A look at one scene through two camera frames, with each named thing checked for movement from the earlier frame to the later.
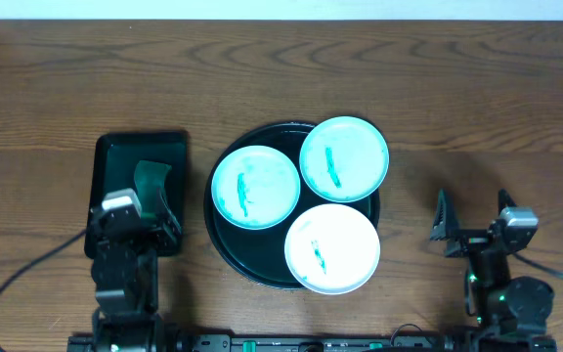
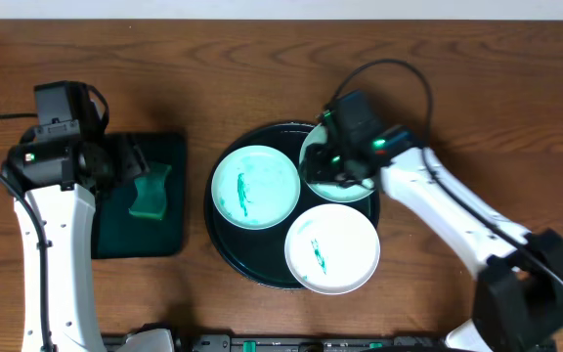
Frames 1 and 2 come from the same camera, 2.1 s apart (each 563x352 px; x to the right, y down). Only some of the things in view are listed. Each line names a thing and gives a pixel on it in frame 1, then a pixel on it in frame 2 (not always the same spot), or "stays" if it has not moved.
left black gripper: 150,229 to 132,156
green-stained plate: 256,187 stays
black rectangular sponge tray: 113,163 stays
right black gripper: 471,240 to 317,155
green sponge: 150,180 stays
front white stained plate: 332,248 stays
